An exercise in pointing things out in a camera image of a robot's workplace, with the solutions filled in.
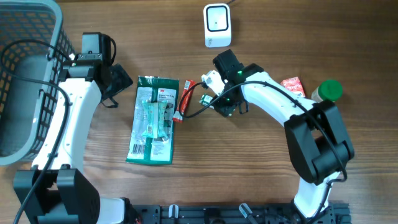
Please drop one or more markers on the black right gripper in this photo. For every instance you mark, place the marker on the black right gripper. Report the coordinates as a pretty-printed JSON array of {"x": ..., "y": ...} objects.
[{"x": 224, "y": 108}]

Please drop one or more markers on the white barcode scanner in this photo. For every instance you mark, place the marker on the white barcode scanner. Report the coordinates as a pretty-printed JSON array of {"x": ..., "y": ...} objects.
[{"x": 217, "y": 25}]

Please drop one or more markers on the green 3M sponge package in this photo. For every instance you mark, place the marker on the green 3M sponge package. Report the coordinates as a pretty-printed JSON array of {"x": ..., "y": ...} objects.
[{"x": 152, "y": 135}]

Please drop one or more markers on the red stick packet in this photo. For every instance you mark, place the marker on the red stick packet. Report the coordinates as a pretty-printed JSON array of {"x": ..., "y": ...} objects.
[{"x": 178, "y": 115}]

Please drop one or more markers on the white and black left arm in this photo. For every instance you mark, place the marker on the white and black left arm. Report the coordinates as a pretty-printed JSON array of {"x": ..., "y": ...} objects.
[{"x": 54, "y": 189}]

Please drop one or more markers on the grey plastic mesh basket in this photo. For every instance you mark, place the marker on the grey plastic mesh basket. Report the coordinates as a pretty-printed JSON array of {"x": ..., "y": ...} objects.
[{"x": 34, "y": 45}]

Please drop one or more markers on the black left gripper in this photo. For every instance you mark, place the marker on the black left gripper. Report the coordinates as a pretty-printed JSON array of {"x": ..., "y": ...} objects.
[{"x": 122, "y": 79}]

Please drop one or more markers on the green lid white jar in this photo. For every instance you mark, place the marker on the green lid white jar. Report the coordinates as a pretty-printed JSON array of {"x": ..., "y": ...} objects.
[{"x": 328, "y": 90}]

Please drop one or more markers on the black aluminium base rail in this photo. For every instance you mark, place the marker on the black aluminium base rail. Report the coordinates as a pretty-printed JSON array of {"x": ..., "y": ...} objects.
[{"x": 278, "y": 213}]

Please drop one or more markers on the red and white tissue pack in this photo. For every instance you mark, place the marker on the red and white tissue pack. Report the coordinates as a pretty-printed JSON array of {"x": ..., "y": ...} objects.
[{"x": 294, "y": 85}]

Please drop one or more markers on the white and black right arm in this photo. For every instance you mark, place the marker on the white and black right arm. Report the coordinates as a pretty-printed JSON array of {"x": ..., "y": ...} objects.
[{"x": 318, "y": 143}]

